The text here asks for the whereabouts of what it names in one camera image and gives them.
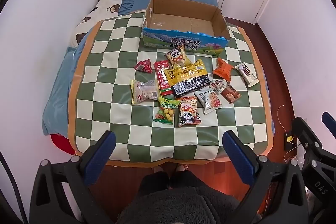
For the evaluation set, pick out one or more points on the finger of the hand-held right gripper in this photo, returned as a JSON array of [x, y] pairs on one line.
[[305, 134], [330, 123]]

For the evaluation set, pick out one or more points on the pale yellow bread packet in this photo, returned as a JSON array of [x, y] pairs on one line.
[[144, 91]]

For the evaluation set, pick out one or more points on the cardboard box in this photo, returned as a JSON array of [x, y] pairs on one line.
[[183, 20]]

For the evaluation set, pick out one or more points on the person's dark pants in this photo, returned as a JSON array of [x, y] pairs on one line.
[[183, 180]]

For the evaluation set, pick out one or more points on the long red snack packet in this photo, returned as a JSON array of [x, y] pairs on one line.
[[160, 77]]

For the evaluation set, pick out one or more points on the green checkered mat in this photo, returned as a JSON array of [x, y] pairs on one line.
[[110, 56]]

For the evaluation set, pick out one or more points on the brown snack packet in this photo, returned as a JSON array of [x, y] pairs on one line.
[[231, 94]]

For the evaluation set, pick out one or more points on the white nut bar packet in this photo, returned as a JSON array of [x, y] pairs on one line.
[[210, 102]]

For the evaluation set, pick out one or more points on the red triangular snack packet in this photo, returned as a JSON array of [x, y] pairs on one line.
[[143, 66]]

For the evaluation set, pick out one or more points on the yellow panda snack packet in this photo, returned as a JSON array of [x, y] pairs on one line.
[[176, 56]]

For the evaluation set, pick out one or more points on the large yellow and black packet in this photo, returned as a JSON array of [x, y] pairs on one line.
[[187, 79]]

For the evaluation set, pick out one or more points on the red panda snack packet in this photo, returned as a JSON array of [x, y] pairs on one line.
[[189, 115]]

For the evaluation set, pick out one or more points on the person's grey fleece jacket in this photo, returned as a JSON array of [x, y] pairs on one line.
[[181, 207]]

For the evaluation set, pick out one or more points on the small white cartoon packet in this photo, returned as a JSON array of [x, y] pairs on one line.
[[218, 85]]

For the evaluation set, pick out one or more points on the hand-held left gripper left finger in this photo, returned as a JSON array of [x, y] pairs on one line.
[[104, 150]]

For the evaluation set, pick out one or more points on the orange snack packet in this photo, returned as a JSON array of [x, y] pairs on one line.
[[222, 70]]

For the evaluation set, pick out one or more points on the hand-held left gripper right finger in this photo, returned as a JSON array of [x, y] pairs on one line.
[[235, 153]]

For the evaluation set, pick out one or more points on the green candy ball packet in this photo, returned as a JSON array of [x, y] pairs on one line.
[[166, 112]]

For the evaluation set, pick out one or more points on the white bear print pillow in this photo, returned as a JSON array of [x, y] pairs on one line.
[[105, 3]]

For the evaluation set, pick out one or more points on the blue bed sheet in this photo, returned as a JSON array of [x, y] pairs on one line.
[[59, 87]]

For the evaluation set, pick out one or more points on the red cloth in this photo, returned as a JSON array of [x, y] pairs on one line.
[[63, 144]]

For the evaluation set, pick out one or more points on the white packet with dark sticks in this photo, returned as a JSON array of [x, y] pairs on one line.
[[248, 74]]

